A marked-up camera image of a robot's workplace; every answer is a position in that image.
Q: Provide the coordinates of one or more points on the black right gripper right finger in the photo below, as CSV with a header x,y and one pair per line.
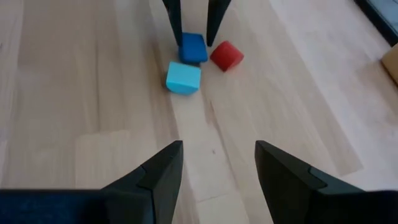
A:
x,y
289,189

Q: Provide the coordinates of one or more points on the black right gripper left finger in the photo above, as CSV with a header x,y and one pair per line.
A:
x,y
164,174

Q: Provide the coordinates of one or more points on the light teal rectangular block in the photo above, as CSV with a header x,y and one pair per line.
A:
x,y
183,77

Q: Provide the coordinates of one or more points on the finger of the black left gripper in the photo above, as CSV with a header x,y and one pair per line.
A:
x,y
174,18
216,15

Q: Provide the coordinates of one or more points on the red cube block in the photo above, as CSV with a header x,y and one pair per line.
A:
x,y
226,56

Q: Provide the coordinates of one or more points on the blue half-round block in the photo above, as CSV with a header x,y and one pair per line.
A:
x,y
192,49

